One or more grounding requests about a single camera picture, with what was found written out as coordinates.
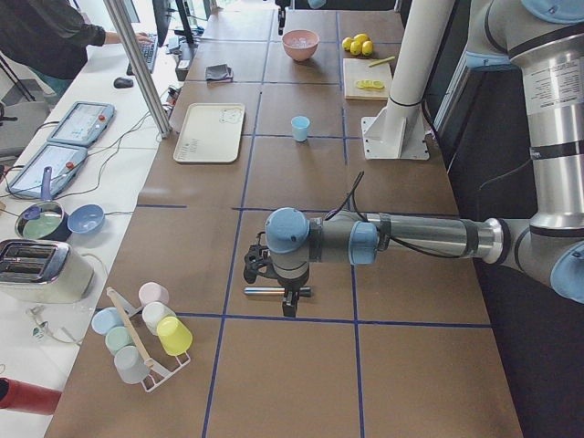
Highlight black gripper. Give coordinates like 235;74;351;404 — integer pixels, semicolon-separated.
278;277;305;318

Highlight steel muddler black tip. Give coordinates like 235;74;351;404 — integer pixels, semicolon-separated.
244;287;313;297

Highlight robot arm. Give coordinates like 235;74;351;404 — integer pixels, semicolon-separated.
244;1;583;317

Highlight yellow cup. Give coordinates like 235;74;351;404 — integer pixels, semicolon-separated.
156;316;193;357

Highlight white cup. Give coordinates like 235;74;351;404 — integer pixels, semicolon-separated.
141;301;176;336

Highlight pink cup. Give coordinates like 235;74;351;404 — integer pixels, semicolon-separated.
138;282;170;307

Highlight white cup rack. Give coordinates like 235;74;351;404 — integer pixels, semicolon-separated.
106;287;192;393

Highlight light blue cup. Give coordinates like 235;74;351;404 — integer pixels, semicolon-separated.
291;116;310;142

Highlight grey cup on rack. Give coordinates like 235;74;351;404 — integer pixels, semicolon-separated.
114;345;150;384

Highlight green cup on rack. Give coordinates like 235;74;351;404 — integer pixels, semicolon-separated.
105;326;134;356

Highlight blue cup on rack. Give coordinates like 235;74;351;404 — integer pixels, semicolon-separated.
91;307;123;336

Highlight clear ice cubes pile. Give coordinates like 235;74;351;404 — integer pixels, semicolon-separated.
287;36;314;49

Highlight cream bear tray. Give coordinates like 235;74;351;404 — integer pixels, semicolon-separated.
172;103;245;164

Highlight blue bowl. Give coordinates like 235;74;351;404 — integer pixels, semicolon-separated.
68;204;105;235

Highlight wooden cutting board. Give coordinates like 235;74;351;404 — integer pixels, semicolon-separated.
343;58;392;100

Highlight lemon slices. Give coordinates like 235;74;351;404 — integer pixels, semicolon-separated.
355;79;385;90

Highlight grey folded cloth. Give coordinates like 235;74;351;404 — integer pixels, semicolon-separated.
205;64;234;82

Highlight yellow-green knife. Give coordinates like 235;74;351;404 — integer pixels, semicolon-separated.
368;56;396;68

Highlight pink bowl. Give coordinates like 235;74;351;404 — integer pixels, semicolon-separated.
282;29;320;61

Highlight blue saucepan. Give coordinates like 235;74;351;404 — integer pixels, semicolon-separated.
15;166;71;242

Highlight yellow lemon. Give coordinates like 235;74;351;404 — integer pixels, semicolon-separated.
353;33;370;44
361;40;374;57
341;37;353;51

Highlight teach pendant near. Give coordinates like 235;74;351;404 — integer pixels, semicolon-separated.
6;142;88;200

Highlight teach pendant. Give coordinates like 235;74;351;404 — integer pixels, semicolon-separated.
47;101;115;148
6;142;88;200

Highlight teach pendant far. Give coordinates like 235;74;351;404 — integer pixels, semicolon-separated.
47;101;115;148

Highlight black computer mouse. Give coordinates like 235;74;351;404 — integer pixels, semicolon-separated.
113;77;134;89

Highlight black keyboard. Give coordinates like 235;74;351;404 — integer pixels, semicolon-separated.
140;34;158;73

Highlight red bottle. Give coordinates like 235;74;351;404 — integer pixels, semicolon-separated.
1;378;62;415

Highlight person at desk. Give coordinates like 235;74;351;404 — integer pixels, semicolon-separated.
0;0;156;99

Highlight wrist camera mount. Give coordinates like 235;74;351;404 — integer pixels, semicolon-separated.
243;232;276;284

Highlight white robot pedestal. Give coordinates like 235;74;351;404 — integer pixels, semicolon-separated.
361;0;454;161

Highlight aluminium frame post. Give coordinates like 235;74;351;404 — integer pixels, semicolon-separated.
104;0;172;139

